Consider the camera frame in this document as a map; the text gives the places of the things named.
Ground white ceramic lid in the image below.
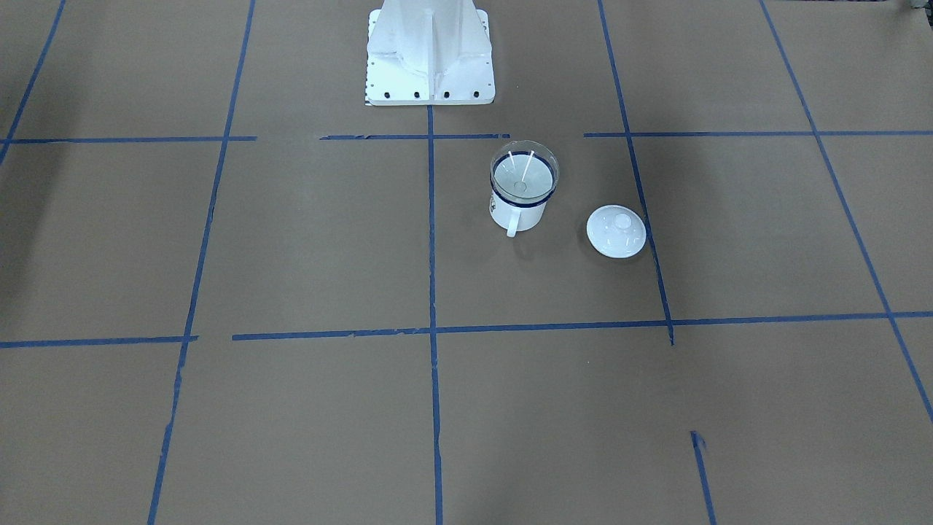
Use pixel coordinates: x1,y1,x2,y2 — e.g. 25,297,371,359
586,205,647,259

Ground white enamel mug blue rim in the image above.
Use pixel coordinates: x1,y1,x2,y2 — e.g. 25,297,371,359
489,176,554,237

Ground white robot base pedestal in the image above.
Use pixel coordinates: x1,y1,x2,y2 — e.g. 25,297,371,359
364,1,496,106

